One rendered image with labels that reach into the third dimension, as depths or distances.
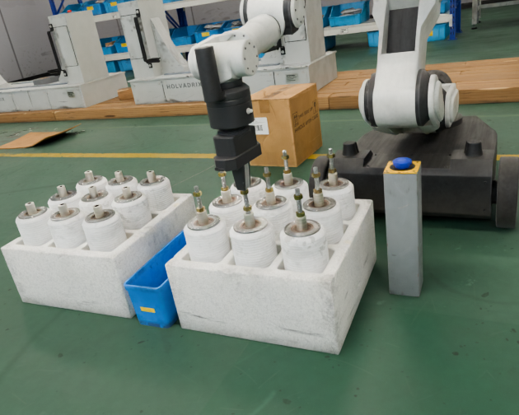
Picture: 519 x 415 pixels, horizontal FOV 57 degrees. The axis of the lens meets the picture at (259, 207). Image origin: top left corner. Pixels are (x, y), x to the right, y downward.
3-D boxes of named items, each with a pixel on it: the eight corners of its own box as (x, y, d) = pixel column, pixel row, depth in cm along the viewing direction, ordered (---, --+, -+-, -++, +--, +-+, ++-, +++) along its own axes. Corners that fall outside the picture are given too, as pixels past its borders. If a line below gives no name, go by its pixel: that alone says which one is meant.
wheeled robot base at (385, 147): (371, 151, 206) (367, 72, 193) (507, 151, 182) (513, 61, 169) (322, 216, 155) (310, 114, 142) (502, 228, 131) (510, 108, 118)
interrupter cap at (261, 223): (273, 221, 105) (273, 217, 105) (257, 236, 99) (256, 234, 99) (245, 217, 109) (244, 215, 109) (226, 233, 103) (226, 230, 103)
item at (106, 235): (115, 266, 135) (97, 207, 128) (143, 268, 132) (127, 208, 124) (93, 285, 128) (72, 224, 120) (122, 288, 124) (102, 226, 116)
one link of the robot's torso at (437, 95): (395, 92, 167) (357, 70, 125) (457, 89, 158) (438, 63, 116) (394, 137, 169) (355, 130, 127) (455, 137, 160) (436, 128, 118)
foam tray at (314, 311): (248, 249, 148) (238, 195, 141) (376, 259, 131) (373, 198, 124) (180, 328, 116) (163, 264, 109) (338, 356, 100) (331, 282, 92)
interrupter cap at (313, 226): (303, 218, 104) (302, 216, 104) (328, 227, 98) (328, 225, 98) (276, 231, 100) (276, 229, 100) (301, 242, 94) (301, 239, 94)
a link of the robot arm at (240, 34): (192, 85, 92) (224, 62, 102) (232, 81, 88) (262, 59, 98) (182, 50, 89) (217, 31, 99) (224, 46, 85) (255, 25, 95)
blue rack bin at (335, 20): (339, 23, 582) (338, 4, 574) (371, 19, 566) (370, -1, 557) (328, 28, 541) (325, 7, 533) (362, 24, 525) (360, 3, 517)
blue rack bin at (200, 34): (213, 39, 664) (210, 22, 656) (237, 35, 647) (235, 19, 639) (194, 44, 624) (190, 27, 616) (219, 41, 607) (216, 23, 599)
